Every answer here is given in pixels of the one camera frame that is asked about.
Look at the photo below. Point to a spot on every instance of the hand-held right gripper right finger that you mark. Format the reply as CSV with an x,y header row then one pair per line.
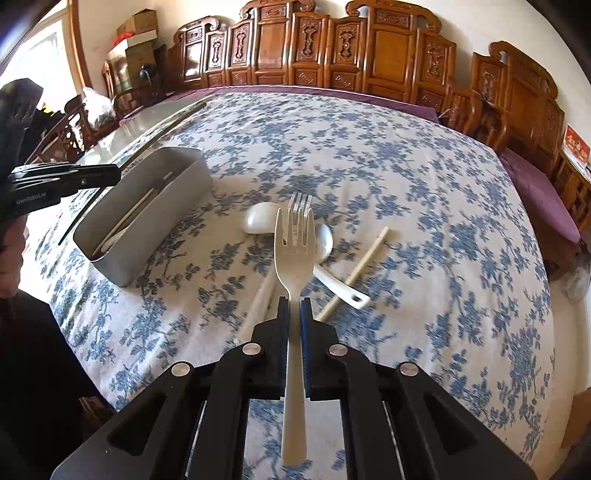
x,y
306,346

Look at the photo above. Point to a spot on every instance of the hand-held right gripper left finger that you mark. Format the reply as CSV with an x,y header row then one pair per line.
x,y
281,341

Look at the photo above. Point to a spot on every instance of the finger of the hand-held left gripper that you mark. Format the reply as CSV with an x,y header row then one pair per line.
x,y
78,177
46,166

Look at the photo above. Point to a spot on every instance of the cream chopstick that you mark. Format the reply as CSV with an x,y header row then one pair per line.
x,y
364,263
134,210

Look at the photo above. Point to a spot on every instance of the cream plastic fork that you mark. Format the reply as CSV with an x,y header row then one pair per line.
x,y
294,258

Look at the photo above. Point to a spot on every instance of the grey metal tray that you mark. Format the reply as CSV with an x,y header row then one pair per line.
x,y
152,221

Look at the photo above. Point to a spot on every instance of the person's left hand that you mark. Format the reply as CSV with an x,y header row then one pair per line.
x,y
11,258

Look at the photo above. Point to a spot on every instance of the wooden dining chair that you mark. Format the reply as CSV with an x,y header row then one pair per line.
x,y
55,143
92,134
108,78

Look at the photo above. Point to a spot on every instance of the clear plastic bag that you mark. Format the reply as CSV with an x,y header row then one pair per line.
x,y
98,108

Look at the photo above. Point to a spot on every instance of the flat white box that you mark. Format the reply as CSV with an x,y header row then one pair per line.
x,y
134,47

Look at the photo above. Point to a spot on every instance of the brown cardboard box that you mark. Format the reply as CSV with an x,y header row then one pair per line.
x,y
138,24

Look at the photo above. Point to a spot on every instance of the blue floral tablecloth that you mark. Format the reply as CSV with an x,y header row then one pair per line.
x,y
392,184

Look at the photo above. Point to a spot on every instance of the person's dark clothing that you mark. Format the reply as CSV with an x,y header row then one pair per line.
x,y
41,392

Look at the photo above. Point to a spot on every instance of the long purple sofa cushion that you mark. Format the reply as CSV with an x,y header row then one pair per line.
x,y
392,102

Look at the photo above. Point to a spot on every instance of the long carved wooden sofa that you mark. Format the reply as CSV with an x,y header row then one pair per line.
x,y
323,46

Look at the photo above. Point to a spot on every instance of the purple armchair cushion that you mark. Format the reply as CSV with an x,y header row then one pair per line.
x,y
540,194

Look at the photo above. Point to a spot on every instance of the white fluffy bundle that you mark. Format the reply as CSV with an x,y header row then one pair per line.
x,y
579,282

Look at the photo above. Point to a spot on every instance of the wooden side table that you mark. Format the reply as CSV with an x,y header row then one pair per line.
x,y
577,189

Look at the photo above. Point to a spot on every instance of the carved wooden armchair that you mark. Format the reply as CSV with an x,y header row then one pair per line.
x,y
521,92

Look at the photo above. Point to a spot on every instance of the red card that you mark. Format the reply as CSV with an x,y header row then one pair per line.
x,y
577,144

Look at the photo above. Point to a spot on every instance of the wooden door frame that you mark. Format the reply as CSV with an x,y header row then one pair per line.
x,y
78,46

